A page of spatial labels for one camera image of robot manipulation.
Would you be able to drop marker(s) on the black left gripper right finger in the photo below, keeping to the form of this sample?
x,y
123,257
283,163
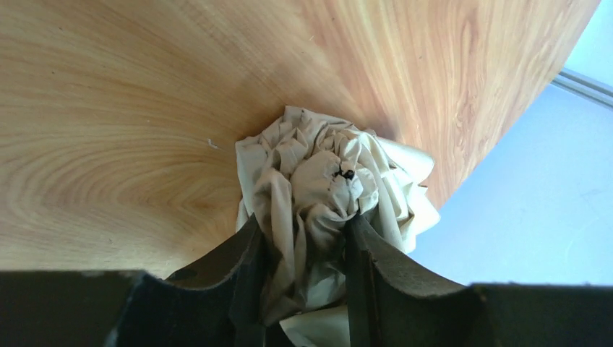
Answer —
x,y
394,301

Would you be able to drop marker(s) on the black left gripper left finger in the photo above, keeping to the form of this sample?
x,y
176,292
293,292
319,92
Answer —
x,y
214,301

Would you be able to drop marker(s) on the beige umbrella with black shaft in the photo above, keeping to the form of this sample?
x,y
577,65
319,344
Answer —
x,y
303,178

